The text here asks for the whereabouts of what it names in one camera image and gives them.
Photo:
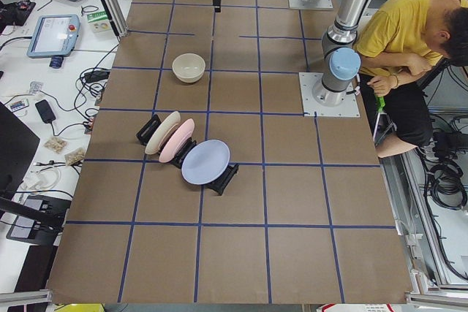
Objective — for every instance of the near blue teach pendant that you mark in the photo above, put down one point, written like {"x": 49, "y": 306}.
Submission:
{"x": 54, "y": 35}

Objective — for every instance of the black plate rack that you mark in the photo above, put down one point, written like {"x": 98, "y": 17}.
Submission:
{"x": 218, "y": 185}

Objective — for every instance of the cream ceramic bowl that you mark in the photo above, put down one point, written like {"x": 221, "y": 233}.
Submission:
{"x": 188, "y": 67}

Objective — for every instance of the black monitor stand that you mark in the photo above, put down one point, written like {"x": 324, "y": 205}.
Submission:
{"x": 40, "y": 219}

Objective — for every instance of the cream plate in rack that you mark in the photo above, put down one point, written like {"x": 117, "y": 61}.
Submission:
{"x": 162, "y": 133}

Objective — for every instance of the green handled tool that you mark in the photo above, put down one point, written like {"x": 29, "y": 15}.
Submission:
{"x": 380, "y": 103}

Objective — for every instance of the person in yellow shirt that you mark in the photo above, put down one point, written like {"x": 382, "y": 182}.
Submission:
{"x": 403, "y": 41}

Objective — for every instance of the black power adapter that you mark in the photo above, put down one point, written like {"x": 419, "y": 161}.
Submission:
{"x": 45, "y": 111}

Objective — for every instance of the green white small box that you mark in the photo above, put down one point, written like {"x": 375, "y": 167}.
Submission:
{"x": 98, "y": 21}

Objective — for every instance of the pink plate in rack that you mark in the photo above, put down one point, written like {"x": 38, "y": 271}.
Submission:
{"x": 177, "y": 140}

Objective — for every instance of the lavender blue plate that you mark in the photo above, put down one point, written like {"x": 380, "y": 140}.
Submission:
{"x": 205, "y": 162}

